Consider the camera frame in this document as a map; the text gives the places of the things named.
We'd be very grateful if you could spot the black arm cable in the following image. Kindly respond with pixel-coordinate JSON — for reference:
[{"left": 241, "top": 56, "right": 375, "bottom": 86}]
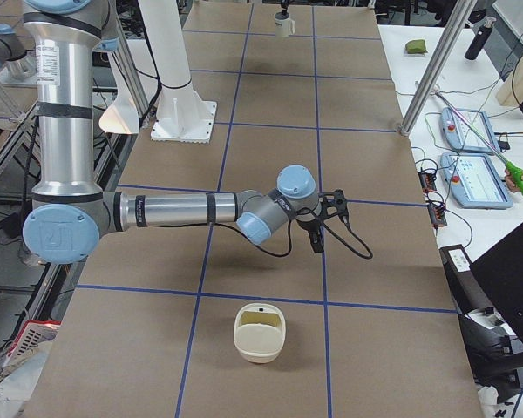
[{"left": 252, "top": 208, "right": 374, "bottom": 260}]

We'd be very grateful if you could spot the black water bottle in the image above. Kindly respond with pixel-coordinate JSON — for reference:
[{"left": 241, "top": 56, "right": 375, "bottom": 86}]
[{"left": 464, "top": 17, "right": 497, "bottom": 60}]

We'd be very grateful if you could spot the green cloth pouch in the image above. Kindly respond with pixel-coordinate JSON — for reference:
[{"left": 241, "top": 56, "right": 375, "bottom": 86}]
[{"left": 404, "top": 39, "right": 428, "bottom": 55}]

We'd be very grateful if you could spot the upper teach pendant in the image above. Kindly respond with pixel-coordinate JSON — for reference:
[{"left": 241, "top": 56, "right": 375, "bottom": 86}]
[{"left": 440, "top": 107, "right": 500, "bottom": 155}]

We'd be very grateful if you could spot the green handled reacher tool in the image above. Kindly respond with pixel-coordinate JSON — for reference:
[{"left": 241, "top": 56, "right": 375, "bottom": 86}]
[{"left": 431, "top": 89, "right": 523, "bottom": 199}]

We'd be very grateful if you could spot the white mug with HOME text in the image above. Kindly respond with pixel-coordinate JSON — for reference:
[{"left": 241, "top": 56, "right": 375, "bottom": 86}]
[{"left": 274, "top": 13, "right": 295, "bottom": 37}]

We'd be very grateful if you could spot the aluminium frame post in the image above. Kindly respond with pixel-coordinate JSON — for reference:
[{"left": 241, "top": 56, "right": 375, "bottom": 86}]
[{"left": 398, "top": 0, "right": 477, "bottom": 137}]

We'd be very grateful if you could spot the cream plastic bin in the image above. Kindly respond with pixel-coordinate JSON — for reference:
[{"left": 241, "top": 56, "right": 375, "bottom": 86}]
[{"left": 233, "top": 302, "right": 287, "bottom": 364}]

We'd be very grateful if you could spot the lower teach pendant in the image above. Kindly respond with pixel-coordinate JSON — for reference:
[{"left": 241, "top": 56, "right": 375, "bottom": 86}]
[{"left": 440, "top": 152, "right": 513, "bottom": 210}]

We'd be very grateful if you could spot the black monitor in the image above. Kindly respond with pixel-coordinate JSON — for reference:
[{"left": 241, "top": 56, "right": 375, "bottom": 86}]
[{"left": 471, "top": 222, "right": 523, "bottom": 342}]

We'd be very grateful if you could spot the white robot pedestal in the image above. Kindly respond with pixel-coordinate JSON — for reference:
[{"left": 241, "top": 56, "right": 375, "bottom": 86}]
[{"left": 139, "top": 1, "right": 217, "bottom": 143}]

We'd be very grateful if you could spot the teach pendant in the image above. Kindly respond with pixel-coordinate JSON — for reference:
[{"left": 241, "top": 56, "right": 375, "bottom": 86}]
[
  {"left": 440, "top": 152, "right": 513, "bottom": 210},
  {"left": 440, "top": 107, "right": 500, "bottom": 155}
]

